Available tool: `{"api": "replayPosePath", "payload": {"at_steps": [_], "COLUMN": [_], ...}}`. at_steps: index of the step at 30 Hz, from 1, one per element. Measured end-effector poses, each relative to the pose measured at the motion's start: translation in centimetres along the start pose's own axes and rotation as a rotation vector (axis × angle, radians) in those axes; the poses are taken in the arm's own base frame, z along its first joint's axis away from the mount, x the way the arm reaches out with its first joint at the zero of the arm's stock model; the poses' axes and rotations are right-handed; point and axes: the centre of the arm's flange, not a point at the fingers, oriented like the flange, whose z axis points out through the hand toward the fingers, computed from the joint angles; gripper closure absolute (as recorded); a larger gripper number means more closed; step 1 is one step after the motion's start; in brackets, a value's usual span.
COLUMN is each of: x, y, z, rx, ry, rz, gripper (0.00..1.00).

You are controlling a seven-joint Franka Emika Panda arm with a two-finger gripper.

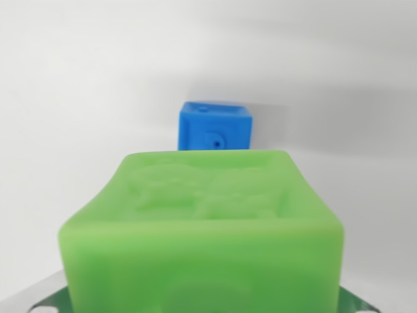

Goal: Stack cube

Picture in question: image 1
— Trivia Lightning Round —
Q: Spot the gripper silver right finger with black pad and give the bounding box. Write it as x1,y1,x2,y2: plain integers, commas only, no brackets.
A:
337,265,417,313

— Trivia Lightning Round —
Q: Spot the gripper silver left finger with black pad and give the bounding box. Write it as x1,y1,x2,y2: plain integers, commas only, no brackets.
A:
0,269,74,313

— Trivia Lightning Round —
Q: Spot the green embossed cube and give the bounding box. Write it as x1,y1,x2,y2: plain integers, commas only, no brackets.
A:
57,149,345,313

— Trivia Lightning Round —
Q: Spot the blue embossed cube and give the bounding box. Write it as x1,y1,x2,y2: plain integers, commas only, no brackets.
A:
177,101,253,152

